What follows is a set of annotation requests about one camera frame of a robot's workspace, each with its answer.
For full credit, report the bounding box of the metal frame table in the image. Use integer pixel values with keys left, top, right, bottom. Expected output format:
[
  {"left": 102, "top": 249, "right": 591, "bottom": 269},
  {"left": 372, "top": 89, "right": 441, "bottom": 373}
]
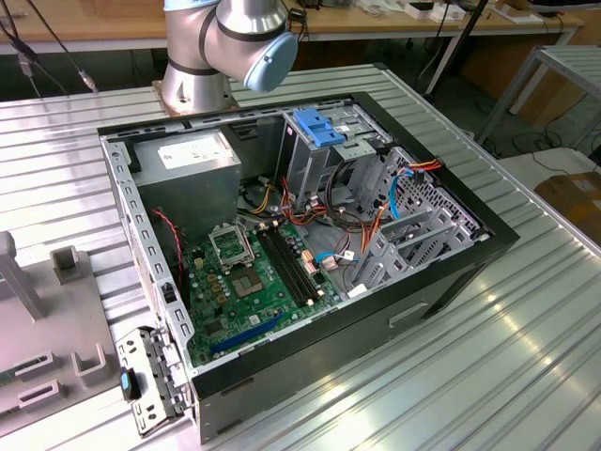
[{"left": 478, "top": 44, "right": 601, "bottom": 147}]

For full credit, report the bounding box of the black PC case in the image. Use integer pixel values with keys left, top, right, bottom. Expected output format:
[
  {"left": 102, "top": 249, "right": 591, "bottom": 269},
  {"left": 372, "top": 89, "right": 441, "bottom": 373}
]
[{"left": 96, "top": 91, "right": 521, "bottom": 445}]

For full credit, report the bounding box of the green motherboard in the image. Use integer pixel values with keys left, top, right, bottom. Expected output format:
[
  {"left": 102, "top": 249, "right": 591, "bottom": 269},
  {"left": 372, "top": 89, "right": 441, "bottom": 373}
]
[{"left": 180, "top": 220, "right": 351, "bottom": 367}]

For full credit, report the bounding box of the grey metal optical drive cage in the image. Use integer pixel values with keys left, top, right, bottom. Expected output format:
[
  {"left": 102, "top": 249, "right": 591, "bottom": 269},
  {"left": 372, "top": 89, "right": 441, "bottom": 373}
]
[{"left": 276, "top": 101, "right": 393, "bottom": 208}]

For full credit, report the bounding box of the metal socket cover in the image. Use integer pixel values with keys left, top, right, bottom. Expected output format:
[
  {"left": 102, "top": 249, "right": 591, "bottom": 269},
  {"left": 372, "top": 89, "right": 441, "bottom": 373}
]
[{"left": 208, "top": 224, "right": 258, "bottom": 274}]

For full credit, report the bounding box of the silver hinged slot bracket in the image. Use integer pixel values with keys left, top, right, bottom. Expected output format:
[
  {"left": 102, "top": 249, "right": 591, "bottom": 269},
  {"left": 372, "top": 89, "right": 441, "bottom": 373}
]
[{"left": 115, "top": 326, "right": 196, "bottom": 441}]

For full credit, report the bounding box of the blue plastic bay bracket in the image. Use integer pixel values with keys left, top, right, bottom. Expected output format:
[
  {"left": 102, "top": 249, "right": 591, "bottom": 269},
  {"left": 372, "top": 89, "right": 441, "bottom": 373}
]
[{"left": 291, "top": 107, "right": 347, "bottom": 148}]

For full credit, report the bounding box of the yellow black cable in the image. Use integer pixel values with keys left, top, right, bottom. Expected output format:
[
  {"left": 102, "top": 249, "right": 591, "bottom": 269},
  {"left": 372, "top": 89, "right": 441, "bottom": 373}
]
[{"left": 237, "top": 176, "right": 283, "bottom": 217}]

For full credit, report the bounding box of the black cable loop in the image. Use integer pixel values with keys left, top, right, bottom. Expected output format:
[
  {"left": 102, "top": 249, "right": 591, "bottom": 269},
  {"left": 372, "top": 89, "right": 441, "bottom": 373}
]
[{"left": 326, "top": 162, "right": 365, "bottom": 234}]

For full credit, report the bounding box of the blue data wire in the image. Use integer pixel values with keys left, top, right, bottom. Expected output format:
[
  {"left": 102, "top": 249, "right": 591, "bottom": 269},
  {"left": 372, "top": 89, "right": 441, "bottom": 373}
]
[
  {"left": 312, "top": 251, "right": 340, "bottom": 272},
  {"left": 385, "top": 169, "right": 419, "bottom": 221}
]

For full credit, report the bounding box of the black blue latch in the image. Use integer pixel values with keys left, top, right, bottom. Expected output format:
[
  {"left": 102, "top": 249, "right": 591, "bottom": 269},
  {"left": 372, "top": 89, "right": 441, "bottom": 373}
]
[{"left": 119, "top": 368, "right": 145, "bottom": 400}]

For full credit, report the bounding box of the cardboard box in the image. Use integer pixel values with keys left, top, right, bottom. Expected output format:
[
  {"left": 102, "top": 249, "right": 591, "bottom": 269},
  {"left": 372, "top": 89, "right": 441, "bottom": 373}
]
[
  {"left": 534, "top": 171, "right": 601, "bottom": 239},
  {"left": 462, "top": 40, "right": 588, "bottom": 126}
]

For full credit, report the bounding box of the blue expansion slot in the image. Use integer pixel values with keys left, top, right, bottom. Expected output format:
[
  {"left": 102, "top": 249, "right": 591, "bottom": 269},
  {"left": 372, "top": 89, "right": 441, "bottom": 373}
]
[{"left": 208, "top": 313, "right": 285, "bottom": 358}]

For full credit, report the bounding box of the orange red power wire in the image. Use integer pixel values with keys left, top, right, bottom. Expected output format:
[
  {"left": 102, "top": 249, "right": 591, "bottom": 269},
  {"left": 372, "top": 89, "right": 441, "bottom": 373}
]
[{"left": 407, "top": 158, "right": 445, "bottom": 176}]

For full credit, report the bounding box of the black RAM slot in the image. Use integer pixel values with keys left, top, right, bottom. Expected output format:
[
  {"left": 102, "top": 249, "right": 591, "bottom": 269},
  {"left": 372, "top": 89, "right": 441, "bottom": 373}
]
[
  {"left": 266, "top": 227, "right": 315, "bottom": 306},
  {"left": 276, "top": 224, "right": 326, "bottom": 301},
  {"left": 271, "top": 225, "right": 320, "bottom": 303},
  {"left": 260, "top": 228, "right": 309, "bottom": 309}
]

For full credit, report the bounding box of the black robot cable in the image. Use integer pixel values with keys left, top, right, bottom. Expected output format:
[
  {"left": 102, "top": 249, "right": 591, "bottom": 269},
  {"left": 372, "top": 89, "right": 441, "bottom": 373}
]
[
  {"left": 25, "top": 0, "right": 100, "bottom": 94},
  {"left": 0, "top": 23, "right": 67, "bottom": 95}
]

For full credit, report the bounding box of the grey power supply unit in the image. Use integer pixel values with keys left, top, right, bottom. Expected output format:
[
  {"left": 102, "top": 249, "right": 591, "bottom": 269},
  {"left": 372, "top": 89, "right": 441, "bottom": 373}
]
[{"left": 131, "top": 127, "right": 243, "bottom": 241}]

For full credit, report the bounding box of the grey parts rack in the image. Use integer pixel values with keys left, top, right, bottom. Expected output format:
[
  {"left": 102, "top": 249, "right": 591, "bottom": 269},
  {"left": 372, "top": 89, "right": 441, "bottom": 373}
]
[{"left": 0, "top": 229, "right": 123, "bottom": 417}]

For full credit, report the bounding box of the red orange wire bundle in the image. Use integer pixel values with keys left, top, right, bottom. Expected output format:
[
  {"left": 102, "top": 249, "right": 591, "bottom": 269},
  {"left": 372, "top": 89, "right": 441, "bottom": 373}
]
[{"left": 279, "top": 176, "right": 330, "bottom": 229}]

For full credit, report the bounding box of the grey metal disk bay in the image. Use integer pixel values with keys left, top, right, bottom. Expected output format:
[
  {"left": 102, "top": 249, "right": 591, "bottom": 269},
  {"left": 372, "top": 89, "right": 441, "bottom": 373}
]
[{"left": 349, "top": 145, "right": 489, "bottom": 295}]

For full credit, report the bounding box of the red black twisted wire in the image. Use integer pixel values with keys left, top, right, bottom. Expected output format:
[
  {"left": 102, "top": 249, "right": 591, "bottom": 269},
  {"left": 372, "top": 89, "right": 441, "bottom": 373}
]
[{"left": 149, "top": 209, "right": 187, "bottom": 288}]

